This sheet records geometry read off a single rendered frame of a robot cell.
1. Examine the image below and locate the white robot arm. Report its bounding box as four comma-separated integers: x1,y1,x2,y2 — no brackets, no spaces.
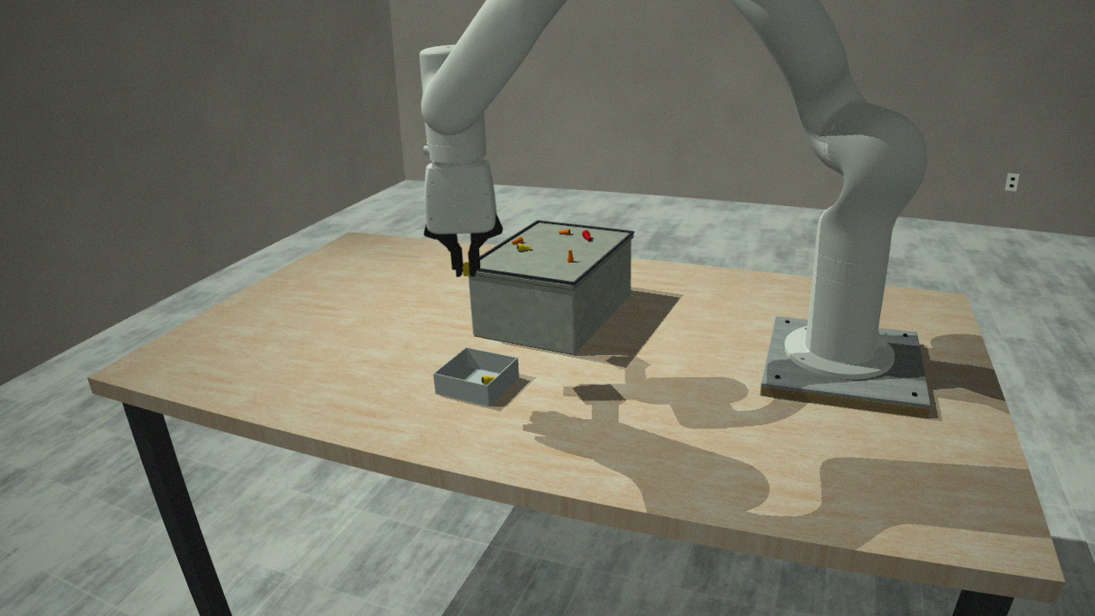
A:
419,0,926,379

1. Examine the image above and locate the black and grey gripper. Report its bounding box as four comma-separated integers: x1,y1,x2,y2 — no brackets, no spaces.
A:
423,156,503,277

